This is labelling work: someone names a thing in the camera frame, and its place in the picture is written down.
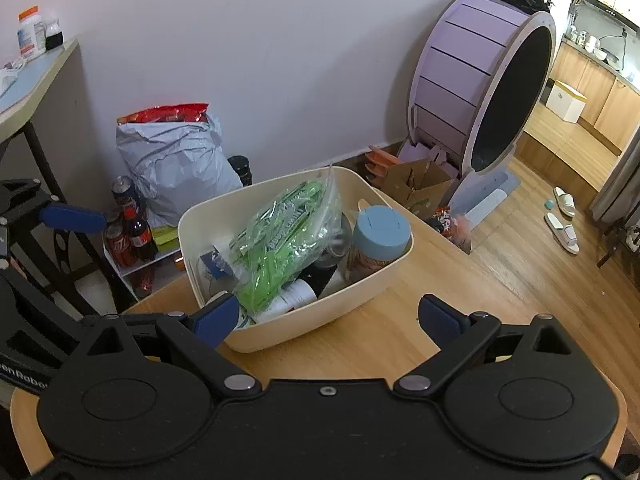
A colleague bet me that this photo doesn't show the small dark jar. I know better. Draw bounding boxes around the small dark jar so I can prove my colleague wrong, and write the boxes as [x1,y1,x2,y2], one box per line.
[44,17,66,51]

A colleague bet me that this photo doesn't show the dark cola can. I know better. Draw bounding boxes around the dark cola can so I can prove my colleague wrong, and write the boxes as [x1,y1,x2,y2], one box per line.
[110,176,142,216]

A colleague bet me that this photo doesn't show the orange cap supplement bottle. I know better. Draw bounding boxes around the orange cap supplement bottle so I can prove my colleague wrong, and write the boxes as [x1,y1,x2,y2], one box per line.
[17,6,47,59]

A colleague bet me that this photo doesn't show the wooden kitchen cabinets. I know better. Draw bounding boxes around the wooden kitchen cabinets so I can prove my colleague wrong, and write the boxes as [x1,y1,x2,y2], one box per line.
[549,41,640,152]

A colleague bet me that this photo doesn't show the grey curtain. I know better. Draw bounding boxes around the grey curtain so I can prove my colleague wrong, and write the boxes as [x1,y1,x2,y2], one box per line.
[589,135,640,232]

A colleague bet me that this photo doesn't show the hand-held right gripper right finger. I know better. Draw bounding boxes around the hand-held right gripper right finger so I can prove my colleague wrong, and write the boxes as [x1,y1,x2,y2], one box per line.
[393,294,576,397]

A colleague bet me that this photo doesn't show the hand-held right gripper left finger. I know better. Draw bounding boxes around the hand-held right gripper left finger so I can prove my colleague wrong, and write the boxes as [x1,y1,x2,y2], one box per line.
[65,292,262,397]

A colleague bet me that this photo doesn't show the blue sachet packet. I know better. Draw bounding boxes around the blue sachet packet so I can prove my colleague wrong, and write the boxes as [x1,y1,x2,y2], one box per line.
[198,251,237,282]

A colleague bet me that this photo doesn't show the white slipper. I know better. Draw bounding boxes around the white slipper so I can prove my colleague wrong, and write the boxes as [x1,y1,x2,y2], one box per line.
[543,211,581,255]
[553,186,577,219]

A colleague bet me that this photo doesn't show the green box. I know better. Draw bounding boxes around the green box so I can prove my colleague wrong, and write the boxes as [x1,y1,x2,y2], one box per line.
[151,226,179,254]

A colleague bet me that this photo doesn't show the white low shelf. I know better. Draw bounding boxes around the white low shelf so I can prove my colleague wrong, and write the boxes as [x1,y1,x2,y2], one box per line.
[102,230,187,302]

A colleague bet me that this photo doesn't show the kitchen counter with dishes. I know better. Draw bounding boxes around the kitchen counter with dishes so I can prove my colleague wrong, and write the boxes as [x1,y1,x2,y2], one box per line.
[562,25,640,92]

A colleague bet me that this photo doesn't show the toothpick jar with blue lid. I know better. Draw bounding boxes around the toothpick jar with blue lid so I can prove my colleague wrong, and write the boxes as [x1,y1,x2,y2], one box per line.
[345,205,413,284]

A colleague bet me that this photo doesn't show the cream plastic container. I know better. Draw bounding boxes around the cream plastic container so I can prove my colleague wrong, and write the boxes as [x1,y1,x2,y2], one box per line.
[177,166,415,354]

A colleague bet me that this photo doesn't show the red snack bag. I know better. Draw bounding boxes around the red snack bag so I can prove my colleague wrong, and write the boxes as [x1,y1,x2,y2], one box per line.
[117,103,210,127]

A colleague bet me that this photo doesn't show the white storage box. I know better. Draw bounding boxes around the white storage box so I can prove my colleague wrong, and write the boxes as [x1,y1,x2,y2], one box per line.
[544,79,589,124]

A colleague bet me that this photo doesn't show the cola bottle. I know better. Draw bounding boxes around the cola bottle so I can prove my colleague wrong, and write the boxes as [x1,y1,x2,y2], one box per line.
[122,208,160,262]

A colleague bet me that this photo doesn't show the orange snack packets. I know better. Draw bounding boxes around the orange snack packets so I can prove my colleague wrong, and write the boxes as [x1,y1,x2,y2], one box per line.
[429,207,474,254]

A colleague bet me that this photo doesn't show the red cola can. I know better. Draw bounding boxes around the red cola can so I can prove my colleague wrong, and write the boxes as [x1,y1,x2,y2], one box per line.
[103,223,139,268]

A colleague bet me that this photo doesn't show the clear bag of green packets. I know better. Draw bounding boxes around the clear bag of green packets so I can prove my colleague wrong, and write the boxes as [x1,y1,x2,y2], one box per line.
[229,165,352,316]

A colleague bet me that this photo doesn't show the grey plastic bag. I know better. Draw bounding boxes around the grey plastic bag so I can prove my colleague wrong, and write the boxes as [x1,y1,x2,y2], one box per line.
[116,110,245,229]

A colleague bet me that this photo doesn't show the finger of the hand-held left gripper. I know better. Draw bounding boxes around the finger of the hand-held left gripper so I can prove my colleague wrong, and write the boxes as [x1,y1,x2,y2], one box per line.
[0,264,87,366]
[0,178,107,262]

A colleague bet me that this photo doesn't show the orange plastic pieces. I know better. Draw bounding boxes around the orange plastic pieces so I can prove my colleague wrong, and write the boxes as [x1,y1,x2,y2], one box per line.
[364,144,402,179]

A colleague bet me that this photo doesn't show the light blue desk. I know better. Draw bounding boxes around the light blue desk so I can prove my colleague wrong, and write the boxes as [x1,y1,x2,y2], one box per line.
[0,36,82,211]

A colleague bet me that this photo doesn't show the purple cat wheel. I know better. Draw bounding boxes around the purple cat wheel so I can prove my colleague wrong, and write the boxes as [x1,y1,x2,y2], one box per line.
[406,0,558,211]

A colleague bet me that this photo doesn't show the cardboard box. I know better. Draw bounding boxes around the cardboard box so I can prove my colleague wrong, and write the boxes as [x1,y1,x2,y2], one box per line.
[382,157,459,219]

